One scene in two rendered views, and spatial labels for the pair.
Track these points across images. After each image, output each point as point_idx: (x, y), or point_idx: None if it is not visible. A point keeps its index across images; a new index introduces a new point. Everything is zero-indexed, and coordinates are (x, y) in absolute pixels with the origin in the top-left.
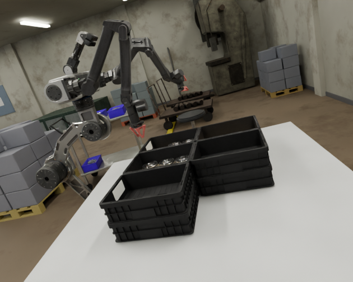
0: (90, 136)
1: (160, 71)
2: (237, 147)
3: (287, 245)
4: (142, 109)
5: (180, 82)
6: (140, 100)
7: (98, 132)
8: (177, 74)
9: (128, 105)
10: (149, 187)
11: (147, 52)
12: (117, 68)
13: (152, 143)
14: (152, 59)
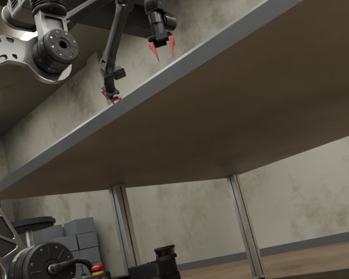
0: (60, 50)
1: (111, 51)
2: None
3: None
4: (172, 22)
5: (114, 88)
6: (170, 13)
7: (76, 50)
8: (120, 70)
9: (162, 7)
10: None
11: (131, 1)
12: (72, 11)
13: None
14: (119, 21)
